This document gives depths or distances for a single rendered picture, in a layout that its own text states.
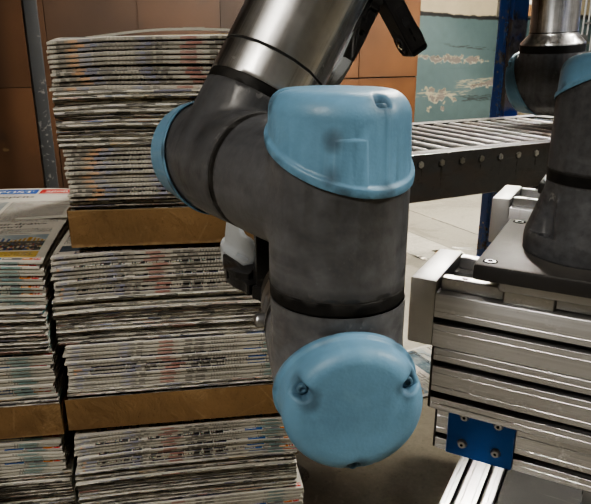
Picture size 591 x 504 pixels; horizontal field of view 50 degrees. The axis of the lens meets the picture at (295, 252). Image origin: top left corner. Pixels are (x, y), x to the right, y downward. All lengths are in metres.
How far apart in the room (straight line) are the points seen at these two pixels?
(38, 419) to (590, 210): 0.67
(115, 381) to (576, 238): 0.55
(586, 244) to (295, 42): 0.44
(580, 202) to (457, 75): 5.21
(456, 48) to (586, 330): 5.22
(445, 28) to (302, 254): 5.54
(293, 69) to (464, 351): 0.50
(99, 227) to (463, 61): 5.39
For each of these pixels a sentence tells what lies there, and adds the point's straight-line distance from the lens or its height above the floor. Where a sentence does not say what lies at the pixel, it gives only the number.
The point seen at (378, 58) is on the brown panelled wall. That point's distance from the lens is 5.30.
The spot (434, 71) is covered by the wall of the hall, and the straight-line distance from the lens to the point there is 5.77.
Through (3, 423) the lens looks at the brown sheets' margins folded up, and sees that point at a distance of 0.84.
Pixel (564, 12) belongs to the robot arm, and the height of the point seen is 1.11.
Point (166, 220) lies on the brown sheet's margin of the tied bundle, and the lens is 0.72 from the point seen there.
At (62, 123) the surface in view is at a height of 0.97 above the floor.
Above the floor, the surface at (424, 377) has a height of 0.01.
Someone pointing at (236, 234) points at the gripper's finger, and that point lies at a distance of 0.59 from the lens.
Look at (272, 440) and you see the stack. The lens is 0.85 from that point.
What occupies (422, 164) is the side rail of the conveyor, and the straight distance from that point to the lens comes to 1.57.
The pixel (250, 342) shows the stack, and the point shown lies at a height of 0.71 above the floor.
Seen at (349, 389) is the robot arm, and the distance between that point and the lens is 0.31.
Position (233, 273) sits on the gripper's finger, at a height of 0.86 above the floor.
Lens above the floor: 1.05
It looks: 18 degrees down
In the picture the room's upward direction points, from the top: straight up
